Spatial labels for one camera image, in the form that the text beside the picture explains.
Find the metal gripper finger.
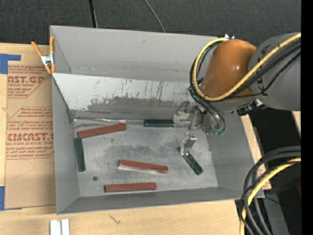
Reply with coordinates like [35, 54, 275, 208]
[173, 101, 196, 128]
[179, 131, 198, 156]

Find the dark green flat block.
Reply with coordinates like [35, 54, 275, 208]
[74, 137, 87, 172]
[143, 119, 176, 128]
[185, 150, 204, 176]

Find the red-brown flat block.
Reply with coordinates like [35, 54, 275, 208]
[104, 182, 157, 193]
[117, 159, 169, 174]
[77, 122, 128, 139]

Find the grey metal bin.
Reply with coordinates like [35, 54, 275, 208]
[49, 25, 265, 215]

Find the brown cardboard board, red print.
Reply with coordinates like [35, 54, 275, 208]
[0, 42, 57, 211]

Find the black cylinder on white bracket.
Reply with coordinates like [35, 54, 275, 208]
[236, 99, 264, 116]

